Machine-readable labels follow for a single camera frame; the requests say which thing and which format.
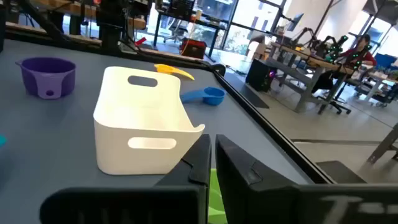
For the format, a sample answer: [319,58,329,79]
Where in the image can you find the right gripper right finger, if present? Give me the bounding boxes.
[215,134,398,224]

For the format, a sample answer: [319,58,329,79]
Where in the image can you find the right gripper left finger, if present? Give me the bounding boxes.
[39,134,212,224]

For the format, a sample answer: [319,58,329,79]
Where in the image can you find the green measuring cup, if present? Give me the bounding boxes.
[207,168,228,224]

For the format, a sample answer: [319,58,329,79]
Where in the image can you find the blue measuring cup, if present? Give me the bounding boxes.
[180,86,226,106]

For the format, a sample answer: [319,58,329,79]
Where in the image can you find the yellow measuring cup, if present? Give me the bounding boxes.
[154,63,195,81]

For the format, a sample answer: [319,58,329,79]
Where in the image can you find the purple measuring cup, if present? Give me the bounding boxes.
[15,57,76,100]

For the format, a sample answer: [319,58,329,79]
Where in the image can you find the monitor on arm mount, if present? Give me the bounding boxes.
[285,12,305,32]

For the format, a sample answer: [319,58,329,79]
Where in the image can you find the white plastic basket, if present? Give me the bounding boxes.
[93,65,206,175]

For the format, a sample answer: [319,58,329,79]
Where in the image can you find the black office chair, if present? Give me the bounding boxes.
[317,80,352,115]

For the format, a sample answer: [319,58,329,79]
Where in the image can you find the black computer tower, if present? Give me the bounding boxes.
[245,58,275,93]

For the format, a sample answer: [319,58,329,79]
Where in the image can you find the wooden top desk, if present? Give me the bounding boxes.
[269,42,356,113]

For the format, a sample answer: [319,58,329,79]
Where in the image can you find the red tool box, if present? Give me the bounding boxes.
[180,37,208,59]

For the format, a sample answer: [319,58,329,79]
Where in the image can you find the black robot arms green lights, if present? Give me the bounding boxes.
[292,27,349,63]

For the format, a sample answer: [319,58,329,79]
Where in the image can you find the person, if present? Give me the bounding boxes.
[312,34,377,94]

